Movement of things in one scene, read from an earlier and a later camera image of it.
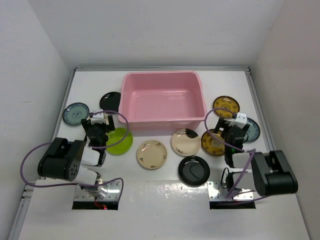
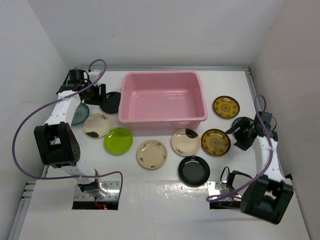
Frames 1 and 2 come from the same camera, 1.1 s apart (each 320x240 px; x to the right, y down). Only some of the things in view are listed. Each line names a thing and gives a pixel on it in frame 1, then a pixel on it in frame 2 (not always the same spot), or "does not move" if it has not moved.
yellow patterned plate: (227, 102) does not move
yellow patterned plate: (211, 145) does not move
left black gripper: (87, 123) -> (99, 99)
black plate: (110, 101) does not move
